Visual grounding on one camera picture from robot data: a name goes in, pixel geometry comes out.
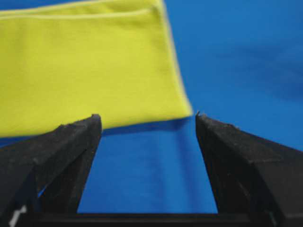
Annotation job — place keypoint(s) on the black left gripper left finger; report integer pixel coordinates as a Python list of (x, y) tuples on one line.
[(48, 172)]

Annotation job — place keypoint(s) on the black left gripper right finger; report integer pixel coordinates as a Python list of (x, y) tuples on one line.
[(258, 181)]

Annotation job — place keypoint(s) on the yellow-green towel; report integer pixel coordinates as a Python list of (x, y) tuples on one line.
[(65, 62)]

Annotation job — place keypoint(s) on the blue table cloth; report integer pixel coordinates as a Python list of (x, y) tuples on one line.
[(241, 62)]

